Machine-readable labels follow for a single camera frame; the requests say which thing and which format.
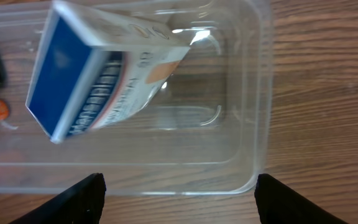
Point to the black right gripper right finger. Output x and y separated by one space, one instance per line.
279 204

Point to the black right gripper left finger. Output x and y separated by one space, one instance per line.
82 203

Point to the white and blue box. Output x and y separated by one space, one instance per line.
95 68

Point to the clear plastic container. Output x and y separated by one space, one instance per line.
204 133

